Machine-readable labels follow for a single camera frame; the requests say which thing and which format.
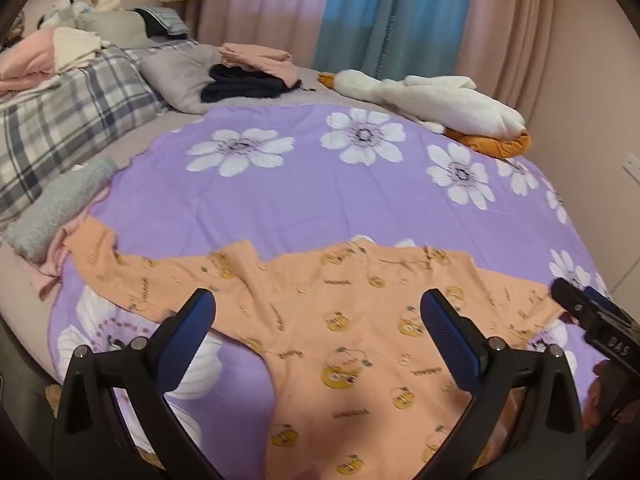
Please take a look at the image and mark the pink folded clothes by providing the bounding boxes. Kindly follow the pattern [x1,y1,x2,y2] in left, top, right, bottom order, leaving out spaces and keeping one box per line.
[218,42,301,86]

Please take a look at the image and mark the pink cloth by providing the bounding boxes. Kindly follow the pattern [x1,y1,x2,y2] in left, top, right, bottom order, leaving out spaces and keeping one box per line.
[37,187,116,301]

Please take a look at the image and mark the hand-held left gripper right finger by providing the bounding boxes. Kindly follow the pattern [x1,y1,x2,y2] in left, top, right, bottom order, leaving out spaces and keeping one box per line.
[415,287,586,480]

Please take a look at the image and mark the beige pillow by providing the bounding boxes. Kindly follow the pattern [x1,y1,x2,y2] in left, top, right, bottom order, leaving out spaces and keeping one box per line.
[80,9,151,46]

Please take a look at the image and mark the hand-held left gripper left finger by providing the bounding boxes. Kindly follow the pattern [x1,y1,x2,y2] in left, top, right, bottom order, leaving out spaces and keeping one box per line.
[51,287,226,480]

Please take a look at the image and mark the purple floral blanket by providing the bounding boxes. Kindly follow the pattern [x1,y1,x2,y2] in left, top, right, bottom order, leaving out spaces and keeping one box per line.
[47,104,613,480]

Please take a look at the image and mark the mauve bed sheet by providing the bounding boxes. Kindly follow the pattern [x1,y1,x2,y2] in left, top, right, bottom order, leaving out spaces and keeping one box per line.
[0,42,351,391]

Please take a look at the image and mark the pink curtain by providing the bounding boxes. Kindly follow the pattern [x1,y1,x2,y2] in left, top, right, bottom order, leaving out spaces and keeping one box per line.
[197,0,341,68]
[452,0,593,121]

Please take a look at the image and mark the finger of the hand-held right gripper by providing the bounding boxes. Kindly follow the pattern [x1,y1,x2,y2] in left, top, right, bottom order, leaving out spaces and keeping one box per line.
[582,285,640,333]
[550,277,640,361]

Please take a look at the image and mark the grey rolled towel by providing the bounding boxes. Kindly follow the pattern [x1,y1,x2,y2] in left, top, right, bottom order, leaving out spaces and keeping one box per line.
[5,157,118,263]

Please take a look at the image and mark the cream folded cloth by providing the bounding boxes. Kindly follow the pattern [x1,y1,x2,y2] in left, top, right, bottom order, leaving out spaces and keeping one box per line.
[52,26,113,72]

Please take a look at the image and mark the grey pillow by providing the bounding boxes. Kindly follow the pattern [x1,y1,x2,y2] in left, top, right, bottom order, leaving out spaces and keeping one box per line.
[140,44,226,113]

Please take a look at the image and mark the grey plaid quilt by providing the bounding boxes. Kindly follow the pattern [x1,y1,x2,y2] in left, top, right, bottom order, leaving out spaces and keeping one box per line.
[0,40,201,226]

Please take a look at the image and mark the person's right hand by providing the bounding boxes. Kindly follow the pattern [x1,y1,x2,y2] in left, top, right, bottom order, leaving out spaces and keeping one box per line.
[582,360,617,431]

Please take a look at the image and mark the dark navy clothes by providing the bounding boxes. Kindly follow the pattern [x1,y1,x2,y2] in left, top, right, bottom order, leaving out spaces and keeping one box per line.
[201,63,301,102]

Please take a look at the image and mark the dark striped cloth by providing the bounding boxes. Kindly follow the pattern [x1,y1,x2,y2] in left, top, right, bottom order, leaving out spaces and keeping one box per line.
[135,6,188,38]

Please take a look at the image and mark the orange printed baby garment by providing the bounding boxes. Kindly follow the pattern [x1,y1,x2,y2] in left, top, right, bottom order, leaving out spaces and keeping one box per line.
[60,217,568,480]

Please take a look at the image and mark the pile of plush toys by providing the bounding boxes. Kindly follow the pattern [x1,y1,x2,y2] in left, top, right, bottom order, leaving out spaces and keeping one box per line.
[37,0,123,28]

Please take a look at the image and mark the white goose plush toy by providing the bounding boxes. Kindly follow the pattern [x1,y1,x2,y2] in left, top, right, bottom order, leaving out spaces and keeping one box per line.
[318,70,532,160]

